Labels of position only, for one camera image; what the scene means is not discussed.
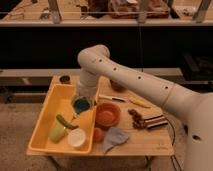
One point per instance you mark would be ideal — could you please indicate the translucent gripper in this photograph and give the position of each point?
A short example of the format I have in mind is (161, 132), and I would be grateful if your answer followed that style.
(92, 102)

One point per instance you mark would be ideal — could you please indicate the teal green sponge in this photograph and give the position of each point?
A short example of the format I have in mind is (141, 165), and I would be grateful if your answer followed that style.
(80, 105)

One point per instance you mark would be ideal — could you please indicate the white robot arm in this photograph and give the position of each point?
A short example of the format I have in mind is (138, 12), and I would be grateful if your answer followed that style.
(192, 108)

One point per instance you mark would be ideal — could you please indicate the small dark cup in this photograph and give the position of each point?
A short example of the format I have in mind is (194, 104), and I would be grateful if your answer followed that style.
(65, 79)

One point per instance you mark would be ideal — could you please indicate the light green plastic cup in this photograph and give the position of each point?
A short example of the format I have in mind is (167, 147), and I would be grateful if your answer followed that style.
(57, 132)

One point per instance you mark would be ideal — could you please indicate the yellow plastic bin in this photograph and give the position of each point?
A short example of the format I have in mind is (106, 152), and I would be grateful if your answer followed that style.
(58, 101)

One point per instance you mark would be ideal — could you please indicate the green chili pepper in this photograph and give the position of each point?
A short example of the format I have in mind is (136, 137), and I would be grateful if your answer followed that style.
(65, 123)

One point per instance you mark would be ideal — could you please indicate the orange plastic bowl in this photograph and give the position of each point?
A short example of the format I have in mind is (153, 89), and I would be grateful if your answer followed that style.
(107, 114)

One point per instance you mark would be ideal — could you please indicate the orange tomato toy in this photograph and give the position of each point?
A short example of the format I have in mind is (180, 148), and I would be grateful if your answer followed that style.
(98, 135)

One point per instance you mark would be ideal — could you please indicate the grey blue cloth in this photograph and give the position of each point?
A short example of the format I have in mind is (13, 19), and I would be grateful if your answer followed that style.
(114, 137)

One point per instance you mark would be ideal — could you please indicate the yellow banana toy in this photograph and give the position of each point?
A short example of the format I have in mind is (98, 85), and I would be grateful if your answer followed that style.
(138, 102)

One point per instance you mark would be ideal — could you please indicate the dark grape cluster toy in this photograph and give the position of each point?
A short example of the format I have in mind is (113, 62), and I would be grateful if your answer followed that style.
(137, 119)

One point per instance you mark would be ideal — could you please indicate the wooden folding table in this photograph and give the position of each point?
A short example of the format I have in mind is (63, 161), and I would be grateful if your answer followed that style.
(140, 142)

